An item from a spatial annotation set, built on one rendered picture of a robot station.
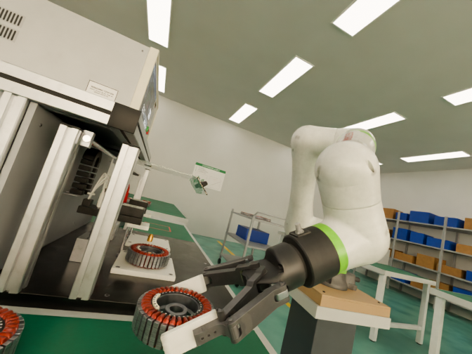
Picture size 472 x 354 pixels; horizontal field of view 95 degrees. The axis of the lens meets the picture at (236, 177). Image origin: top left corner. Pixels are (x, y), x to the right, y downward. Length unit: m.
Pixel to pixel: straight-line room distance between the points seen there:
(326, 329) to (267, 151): 6.16
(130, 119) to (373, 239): 0.47
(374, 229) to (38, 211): 0.56
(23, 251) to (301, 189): 0.81
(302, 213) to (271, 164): 5.96
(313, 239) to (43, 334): 0.42
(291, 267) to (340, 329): 0.70
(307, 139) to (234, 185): 5.57
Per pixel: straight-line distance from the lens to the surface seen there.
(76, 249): 0.65
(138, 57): 0.65
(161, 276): 0.62
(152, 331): 0.34
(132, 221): 0.62
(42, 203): 0.49
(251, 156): 6.60
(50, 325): 0.48
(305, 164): 0.87
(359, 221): 0.43
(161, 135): 6.12
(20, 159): 0.50
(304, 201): 0.94
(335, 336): 1.06
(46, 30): 0.70
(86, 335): 0.46
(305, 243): 0.39
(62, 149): 0.48
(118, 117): 0.45
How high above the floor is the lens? 0.99
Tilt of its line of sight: 8 degrees up
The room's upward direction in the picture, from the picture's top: 15 degrees clockwise
